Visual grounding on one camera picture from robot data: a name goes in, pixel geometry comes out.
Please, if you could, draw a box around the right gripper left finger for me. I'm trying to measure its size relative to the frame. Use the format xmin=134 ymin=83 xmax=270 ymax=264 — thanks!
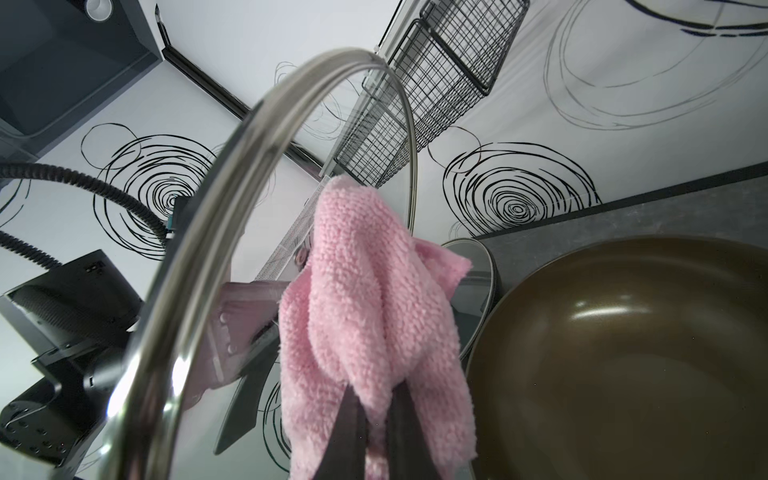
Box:
xmin=314 ymin=385 xmax=368 ymax=480

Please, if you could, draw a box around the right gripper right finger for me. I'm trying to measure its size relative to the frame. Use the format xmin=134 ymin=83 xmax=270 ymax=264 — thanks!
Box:
xmin=386 ymin=381 xmax=440 ymax=480

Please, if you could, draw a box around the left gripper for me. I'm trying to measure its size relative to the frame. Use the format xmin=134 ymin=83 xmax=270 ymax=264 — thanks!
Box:
xmin=1 ymin=250 xmax=143 ymax=479

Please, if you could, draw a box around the glass lid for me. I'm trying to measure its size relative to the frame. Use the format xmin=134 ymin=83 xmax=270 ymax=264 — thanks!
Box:
xmin=443 ymin=238 xmax=500 ymax=364
xmin=100 ymin=48 xmax=416 ymax=479

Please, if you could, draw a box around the pink cloth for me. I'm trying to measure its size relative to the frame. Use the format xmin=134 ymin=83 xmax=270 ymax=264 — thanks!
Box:
xmin=279 ymin=177 xmax=476 ymax=479

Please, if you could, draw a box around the glass lid on black pan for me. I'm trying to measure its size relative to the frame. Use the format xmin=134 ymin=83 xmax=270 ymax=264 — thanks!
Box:
xmin=443 ymin=238 xmax=500 ymax=364

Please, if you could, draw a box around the white wire shelf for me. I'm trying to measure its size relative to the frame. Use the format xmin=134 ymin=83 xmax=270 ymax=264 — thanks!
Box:
xmin=255 ymin=176 xmax=330 ymax=281

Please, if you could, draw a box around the brown pan with cream handle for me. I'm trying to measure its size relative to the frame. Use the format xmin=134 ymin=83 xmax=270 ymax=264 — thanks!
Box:
xmin=468 ymin=237 xmax=767 ymax=479

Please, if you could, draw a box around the black wire basket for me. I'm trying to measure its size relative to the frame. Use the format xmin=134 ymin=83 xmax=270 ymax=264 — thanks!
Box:
xmin=330 ymin=1 xmax=530 ymax=187

